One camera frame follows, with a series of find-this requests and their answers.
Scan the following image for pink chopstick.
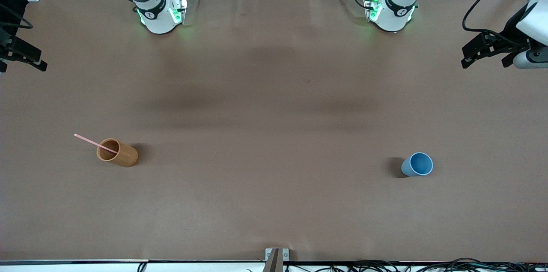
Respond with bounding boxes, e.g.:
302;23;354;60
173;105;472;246
74;133;119;154

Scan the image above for metal table edge bracket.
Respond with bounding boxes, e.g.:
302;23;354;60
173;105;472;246
265;248;290;272

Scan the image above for brown wooden cup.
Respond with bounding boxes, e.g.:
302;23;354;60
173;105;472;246
96;138;139;168

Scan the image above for blue plastic cup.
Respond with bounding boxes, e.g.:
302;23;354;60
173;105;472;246
401;152;434;177

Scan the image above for tangled black floor cables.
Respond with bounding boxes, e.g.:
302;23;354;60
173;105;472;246
286;257;548;272

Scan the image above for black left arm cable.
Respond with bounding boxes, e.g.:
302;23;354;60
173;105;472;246
462;0;536;45

